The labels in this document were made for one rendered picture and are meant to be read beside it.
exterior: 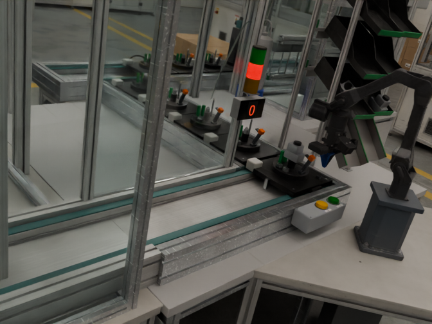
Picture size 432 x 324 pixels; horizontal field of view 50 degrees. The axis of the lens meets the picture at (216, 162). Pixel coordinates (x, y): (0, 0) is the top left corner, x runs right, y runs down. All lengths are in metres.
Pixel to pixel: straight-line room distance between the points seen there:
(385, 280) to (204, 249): 0.59
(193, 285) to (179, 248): 0.11
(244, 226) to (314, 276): 0.26
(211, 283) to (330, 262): 0.42
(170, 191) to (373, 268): 0.69
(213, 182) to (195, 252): 0.40
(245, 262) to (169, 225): 0.25
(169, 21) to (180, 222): 0.72
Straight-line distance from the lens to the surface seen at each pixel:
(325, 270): 1.49
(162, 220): 1.41
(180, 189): 1.53
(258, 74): 1.57
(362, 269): 1.56
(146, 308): 1.20
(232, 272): 1.35
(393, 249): 1.67
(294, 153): 1.72
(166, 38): 0.87
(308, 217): 1.52
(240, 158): 1.79
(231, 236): 1.35
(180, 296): 1.24
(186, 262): 1.27
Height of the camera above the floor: 1.68
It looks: 24 degrees down
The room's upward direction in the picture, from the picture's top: 11 degrees clockwise
